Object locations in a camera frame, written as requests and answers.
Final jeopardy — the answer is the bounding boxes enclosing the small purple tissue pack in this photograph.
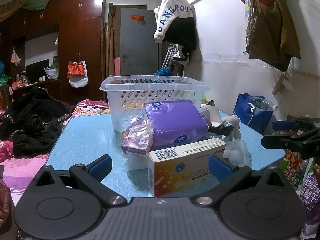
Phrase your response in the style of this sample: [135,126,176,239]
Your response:
[121,116,153,155]

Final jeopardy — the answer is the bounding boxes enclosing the clear plastic bag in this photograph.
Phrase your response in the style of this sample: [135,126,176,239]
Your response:
[223,139,252,167]

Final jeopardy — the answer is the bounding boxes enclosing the blue shopping bag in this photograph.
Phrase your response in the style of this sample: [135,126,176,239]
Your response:
[233,93,273,134]

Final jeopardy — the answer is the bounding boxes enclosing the black hair clip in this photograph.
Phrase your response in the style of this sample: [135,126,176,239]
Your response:
[208,124,234,137]

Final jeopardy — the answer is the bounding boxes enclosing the clear plastic water bottle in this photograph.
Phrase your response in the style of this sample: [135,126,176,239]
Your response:
[250,96,278,111]

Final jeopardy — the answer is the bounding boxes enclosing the white orange medicine box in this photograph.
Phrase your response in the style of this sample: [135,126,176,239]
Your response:
[148,138,226,197]

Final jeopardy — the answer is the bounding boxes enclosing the pink floral bedding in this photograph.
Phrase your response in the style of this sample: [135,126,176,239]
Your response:
[71,99,110,118]

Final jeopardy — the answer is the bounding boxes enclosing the large purple tissue pack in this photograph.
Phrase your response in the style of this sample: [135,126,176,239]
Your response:
[144,100,209,151]

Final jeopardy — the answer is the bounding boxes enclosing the pile of black clothes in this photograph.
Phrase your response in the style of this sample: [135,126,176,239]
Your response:
[1,87,71,158]

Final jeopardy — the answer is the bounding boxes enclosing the white perforated plastic basket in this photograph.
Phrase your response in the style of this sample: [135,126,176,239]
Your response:
[100,75,210,132]

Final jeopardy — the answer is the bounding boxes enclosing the olive hanging cloth bag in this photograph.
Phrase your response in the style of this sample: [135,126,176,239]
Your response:
[246,0,301,72]

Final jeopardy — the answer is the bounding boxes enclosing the red white plastic bag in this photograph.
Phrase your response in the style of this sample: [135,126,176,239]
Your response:
[67,61,88,88]

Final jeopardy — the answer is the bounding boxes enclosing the blue plastic bag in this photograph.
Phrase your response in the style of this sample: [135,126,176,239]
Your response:
[154,67,172,76]

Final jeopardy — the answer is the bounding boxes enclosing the dark red wooden wardrobe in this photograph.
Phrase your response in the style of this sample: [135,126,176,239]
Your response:
[1,0,105,103]

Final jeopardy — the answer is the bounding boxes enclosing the grey metal door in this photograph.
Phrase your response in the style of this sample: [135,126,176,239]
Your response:
[119,8,159,75]

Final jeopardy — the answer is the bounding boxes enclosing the black hanging garment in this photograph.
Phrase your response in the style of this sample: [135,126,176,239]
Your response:
[164,17,197,58]

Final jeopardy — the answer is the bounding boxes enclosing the white hoodie blue letters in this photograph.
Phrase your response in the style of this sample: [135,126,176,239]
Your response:
[153,0,193,43]

